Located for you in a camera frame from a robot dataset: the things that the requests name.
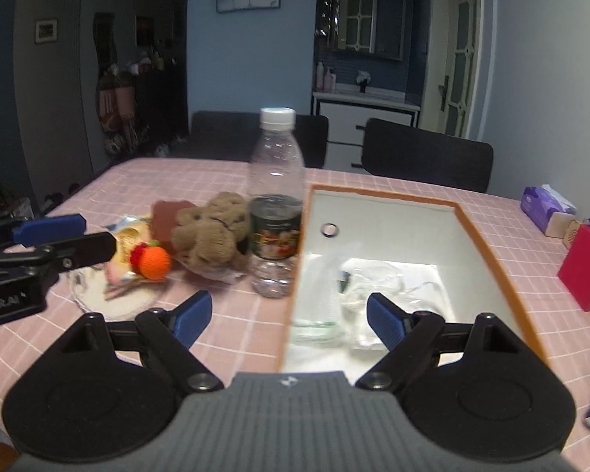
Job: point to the clear plastic bag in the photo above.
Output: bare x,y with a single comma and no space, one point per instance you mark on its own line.
373,275

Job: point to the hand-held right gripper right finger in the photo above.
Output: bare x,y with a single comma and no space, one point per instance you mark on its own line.
386,322

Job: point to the small wooden speaker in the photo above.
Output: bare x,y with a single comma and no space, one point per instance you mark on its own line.
573,233

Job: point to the purple tissue pack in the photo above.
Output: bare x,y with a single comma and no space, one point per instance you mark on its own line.
536,204

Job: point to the wavy wall mirror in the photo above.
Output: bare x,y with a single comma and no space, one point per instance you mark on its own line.
105,42

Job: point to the white tray with orange rim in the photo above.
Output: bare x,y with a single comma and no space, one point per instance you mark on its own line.
398,226

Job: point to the white glazed door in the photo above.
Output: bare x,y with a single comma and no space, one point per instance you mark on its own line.
459,59

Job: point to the orange crochet toy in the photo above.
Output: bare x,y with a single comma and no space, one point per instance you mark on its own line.
155,263

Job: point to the tall pink bottle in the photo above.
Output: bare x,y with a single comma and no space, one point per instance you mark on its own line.
320,76

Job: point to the white round plate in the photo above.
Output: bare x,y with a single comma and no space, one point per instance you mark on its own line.
123,305

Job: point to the clear plastic bottle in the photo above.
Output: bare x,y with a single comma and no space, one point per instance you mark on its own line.
275,157

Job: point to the dark sideboard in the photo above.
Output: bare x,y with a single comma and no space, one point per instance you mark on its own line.
162,103

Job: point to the black chair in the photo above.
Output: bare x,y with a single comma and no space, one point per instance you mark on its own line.
226,132
423,157

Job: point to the brown plush bear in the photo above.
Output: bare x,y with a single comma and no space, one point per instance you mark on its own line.
211,241

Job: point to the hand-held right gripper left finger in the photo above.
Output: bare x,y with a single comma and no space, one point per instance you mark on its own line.
194,315

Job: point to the small framed picture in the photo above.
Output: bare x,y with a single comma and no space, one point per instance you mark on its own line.
46,31

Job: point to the white vanity cabinet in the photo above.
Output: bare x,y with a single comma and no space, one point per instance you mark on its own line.
344,118

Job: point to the red box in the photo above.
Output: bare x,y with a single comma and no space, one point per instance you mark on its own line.
585,270

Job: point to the yellow snack packet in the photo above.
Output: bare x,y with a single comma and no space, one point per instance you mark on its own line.
132,236

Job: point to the black faucet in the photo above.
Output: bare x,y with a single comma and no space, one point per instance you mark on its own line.
364,81

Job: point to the reddish brown cloth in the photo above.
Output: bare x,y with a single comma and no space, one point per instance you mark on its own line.
164,221

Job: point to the short pink bottle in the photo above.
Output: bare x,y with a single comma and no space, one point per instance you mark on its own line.
330,81

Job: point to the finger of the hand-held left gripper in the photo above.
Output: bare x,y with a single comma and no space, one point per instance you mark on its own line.
78,250
49,228

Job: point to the pink checked tablecloth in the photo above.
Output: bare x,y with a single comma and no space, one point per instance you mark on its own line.
236,314

